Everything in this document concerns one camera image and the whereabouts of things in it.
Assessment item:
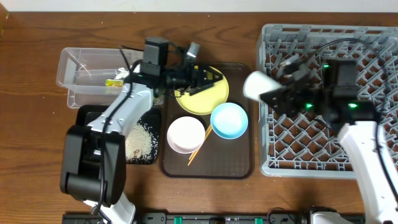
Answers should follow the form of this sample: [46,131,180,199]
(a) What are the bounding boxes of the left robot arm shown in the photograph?
[60,60,223,223]

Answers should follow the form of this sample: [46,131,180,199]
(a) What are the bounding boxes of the light blue bowl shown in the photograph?
[210,103,249,139]

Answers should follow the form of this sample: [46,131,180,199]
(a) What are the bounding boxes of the pink bowl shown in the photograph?
[167,116,205,154]

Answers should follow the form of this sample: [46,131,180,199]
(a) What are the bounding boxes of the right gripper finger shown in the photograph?
[259,88,295,117]
[276,54,310,80]

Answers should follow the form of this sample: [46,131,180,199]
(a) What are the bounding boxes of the green snack wrapper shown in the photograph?
[105,79,124,88]

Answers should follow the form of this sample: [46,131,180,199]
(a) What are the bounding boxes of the clear plastic waste bin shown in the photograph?
[55,47,165,110]

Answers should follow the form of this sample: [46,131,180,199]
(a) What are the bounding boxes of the grey dishwasher rack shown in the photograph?
[256,24,397,179]

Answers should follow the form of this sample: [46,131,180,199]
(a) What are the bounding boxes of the pile of rice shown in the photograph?
[125,122,159,165]

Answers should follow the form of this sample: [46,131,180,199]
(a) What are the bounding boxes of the brown plastic serving tray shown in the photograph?
[159,62,254,179]

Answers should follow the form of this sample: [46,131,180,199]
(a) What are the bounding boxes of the black waste tray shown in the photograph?
[74,105,163,166]

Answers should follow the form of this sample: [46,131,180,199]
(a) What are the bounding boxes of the white tissue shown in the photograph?
[114,67,129,80]

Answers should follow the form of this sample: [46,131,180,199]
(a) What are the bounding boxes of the wooden chopstick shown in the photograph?
[187,125,213,166]
[189,125,213,162]

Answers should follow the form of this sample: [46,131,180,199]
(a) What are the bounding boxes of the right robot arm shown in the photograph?
[256,58,397,223]

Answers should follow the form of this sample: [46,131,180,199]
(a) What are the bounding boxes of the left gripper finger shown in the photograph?
[195,65,223,89]
[182,84,214,96]

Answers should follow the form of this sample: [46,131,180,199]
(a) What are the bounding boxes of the yellow round plate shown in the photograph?
[174,75,229,115]

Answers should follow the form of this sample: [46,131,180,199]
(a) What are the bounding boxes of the small pale green cup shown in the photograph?
[243,71,282,101]

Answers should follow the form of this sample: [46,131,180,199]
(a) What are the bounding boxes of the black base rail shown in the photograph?
[62,213,365,224]

